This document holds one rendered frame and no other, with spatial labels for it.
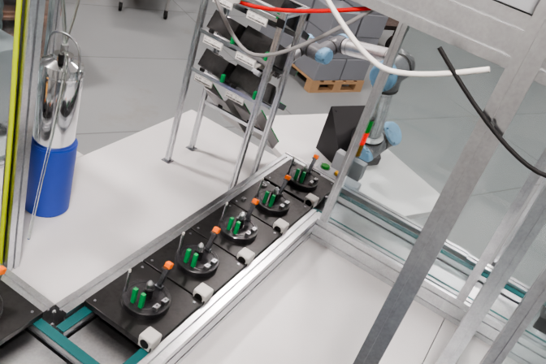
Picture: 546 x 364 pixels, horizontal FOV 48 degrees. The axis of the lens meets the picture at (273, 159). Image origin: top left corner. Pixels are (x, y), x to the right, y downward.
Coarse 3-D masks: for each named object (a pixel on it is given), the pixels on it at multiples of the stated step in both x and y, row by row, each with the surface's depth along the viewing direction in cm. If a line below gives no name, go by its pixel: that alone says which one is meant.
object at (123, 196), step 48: (144, 144) 266; (240, 144) 290; (0, 192) 213; (96, 192) 228; (144, 192) 237; (192, 192) 246; (48, 240) 200; (96, 240) 206; (144, 240) 213; (48, 288) 183; (288, 288) 213; (336, 288) 221; (384, 288) 228; (240, 336) 189; (288, 336) 194; (336, 336) 200; (432, 336) 214
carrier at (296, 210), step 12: (264, 180) 247; (252, 192) 238; (264, 192) 237; (276, 192) 231; (240, 204) 229; (264, 204) 230; (276, 204) 232; (288, 204) 233; (300, 204) 240; (264, 216) 227; (276, 216) 229; (288, 216) 231; (300, 216) 233; (276, 228) 222; (288, 228) 226
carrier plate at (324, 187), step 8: (288, 160) 267; (280, 168) 259; (288, 168) 261; (264, 176) 250; (272, 176) 252; (280, 176) 254; (320, 176) 263; (272, 184) 248; (280, 184) 248; (288, 184) 250; (320, 184) 257; (328, 184) 259; (288, 192) 246; (296, 192) 247; (304, 192) 249; (312, 192) 250; (320, 192) 252; (328, 192) 254; (320, 200) 248
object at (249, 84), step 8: (232, 72) 237; (240, 72) 236; (248, 72) 234; (232, 80) 237; (240, 80) 235; (248, 80) 234; (256, 80) 232; (240, 88) 235; (248, 88) 233; (256, 88) 232; (272, 88) 240; (264, 96) 239; (272, 96) 244; (280, 104) 252
